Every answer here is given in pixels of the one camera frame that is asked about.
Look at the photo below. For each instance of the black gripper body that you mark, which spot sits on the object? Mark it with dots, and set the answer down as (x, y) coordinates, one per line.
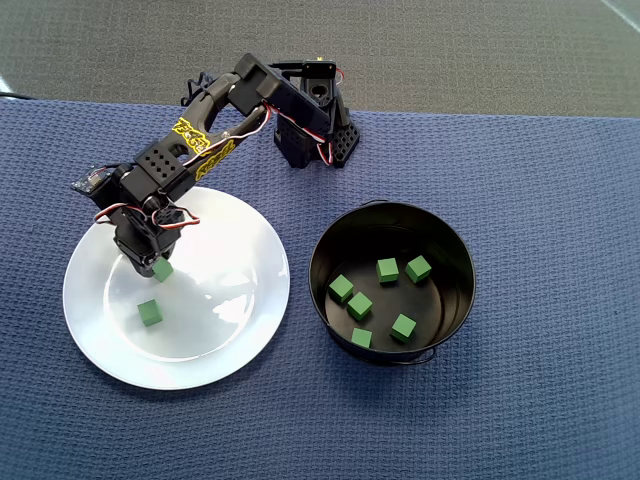
(142, 261)

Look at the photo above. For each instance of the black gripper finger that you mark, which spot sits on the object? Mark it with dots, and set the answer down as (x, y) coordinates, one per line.
(145, 269)
(169, 252)

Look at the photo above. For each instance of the green cube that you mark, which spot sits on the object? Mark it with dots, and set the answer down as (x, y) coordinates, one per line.
(163, 271)
(403, 328)
(387, 270)
(341, 289)
(360, 306)
(361, 338)
(418, 269)
(150, 313)

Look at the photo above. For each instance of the white round plate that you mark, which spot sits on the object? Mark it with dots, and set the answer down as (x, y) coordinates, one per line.
(225, 300)

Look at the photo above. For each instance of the black metal bucket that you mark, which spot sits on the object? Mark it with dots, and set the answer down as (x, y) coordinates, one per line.
(450, 260)

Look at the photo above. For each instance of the blue woven tablecloth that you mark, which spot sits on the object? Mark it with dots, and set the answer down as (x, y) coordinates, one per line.
(500, 250)

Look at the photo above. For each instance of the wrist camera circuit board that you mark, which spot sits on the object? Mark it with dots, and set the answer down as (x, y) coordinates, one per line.
(90, 181)

